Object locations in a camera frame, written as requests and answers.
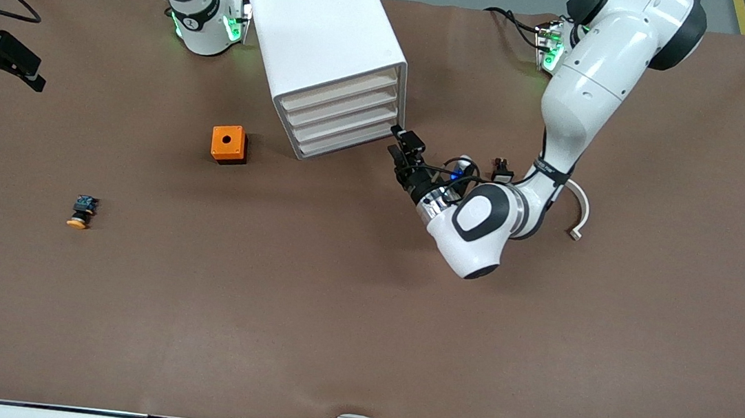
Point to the black switch with white cap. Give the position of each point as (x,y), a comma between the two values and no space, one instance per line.
(502,174)

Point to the orange box with hole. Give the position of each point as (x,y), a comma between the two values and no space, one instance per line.
(227,142)

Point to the brown table mat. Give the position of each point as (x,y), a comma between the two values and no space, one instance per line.
(361,318)

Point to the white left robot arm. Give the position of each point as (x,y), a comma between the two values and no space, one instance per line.
(584,106)

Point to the yellow push button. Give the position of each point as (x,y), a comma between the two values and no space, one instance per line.
(83,210)

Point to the white semicircular pipe clamp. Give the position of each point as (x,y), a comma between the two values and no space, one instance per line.
(582,210)

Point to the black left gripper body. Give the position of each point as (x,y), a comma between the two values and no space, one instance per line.
(417,180)

